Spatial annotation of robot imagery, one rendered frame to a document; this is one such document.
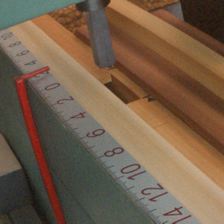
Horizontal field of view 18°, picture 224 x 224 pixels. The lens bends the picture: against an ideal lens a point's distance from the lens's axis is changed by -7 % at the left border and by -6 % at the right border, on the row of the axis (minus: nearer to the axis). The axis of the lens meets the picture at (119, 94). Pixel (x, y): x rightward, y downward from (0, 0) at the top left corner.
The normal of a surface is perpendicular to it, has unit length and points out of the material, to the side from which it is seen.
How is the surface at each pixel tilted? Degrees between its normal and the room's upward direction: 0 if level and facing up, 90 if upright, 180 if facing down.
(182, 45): 0
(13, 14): 90
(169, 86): 0
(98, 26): 90
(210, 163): 0
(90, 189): 90
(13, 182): 90
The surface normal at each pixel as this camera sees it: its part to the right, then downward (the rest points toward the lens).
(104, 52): 0.40, 0.34
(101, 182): -0.90, 0.33
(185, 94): -0.18, -0.88
